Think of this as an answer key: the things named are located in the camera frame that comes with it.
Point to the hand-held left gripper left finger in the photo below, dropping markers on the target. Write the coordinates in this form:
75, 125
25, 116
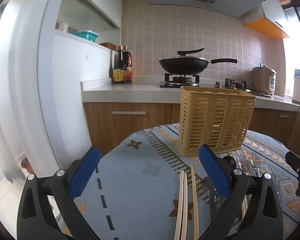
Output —
85, 171

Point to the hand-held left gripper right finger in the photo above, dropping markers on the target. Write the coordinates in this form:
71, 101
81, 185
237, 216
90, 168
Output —
215, 172

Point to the clear plastic spoon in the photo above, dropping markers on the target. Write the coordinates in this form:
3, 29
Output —
254, 160

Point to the wooden chopstick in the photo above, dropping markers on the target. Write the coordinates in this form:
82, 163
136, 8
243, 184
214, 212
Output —
179, 205
184, 205

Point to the yellow plastic utensil basket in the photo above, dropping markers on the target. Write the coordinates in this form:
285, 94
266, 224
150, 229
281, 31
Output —
215, 120

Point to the metal spoon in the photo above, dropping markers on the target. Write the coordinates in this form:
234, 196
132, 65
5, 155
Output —
239, 163

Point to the patterned blue tablecloth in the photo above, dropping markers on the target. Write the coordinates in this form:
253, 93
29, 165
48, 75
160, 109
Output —
140, 180

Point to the wooden kitchen cabinet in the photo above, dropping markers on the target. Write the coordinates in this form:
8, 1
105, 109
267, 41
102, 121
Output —
130, 130

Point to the white electric kettle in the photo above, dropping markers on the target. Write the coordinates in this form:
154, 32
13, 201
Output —
299, 90

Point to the beige rice cooker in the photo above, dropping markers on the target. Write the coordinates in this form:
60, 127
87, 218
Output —
265, 80

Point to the white kitchen countertop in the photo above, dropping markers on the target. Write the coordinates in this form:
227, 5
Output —
130, 92

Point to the gas stove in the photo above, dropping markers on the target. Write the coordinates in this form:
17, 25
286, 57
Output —
180, 82

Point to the tall dark sauce bottle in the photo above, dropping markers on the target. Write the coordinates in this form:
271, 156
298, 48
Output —
118, 67

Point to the black wok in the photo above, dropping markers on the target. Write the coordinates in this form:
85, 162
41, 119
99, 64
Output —
182, 66

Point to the short dark sauce bottle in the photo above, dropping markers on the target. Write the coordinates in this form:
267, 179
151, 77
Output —
128, 67

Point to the window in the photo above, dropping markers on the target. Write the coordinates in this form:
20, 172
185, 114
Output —
296, 42

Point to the teal plastic basket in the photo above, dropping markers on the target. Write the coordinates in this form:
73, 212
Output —
87, 35

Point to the white door frame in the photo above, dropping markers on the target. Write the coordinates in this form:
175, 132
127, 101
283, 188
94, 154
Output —
47, 80

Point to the orange wall cabinet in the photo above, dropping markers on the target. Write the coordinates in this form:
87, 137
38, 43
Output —
267, 27

